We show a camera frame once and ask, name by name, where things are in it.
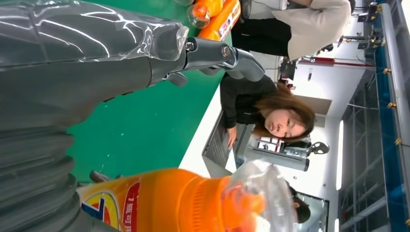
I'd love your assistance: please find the standing person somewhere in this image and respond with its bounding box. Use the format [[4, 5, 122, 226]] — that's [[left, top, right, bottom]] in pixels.
[[230, 0, 356, 61]]

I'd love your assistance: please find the person with dark hair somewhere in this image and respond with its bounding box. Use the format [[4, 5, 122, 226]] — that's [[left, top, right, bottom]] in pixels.
[[286, 182, 311, 225]]

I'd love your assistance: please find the seated person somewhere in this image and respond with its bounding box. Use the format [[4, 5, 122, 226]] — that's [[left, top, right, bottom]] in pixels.
[[220, 73, 316, 149]]

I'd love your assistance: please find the clear plastic hand cover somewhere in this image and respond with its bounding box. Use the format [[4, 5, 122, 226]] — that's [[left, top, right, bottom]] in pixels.
[[0, 0, 190, 63]]

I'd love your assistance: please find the grey laptop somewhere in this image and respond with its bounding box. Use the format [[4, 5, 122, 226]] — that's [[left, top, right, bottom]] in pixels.
[[202, 110, 249, 178]]

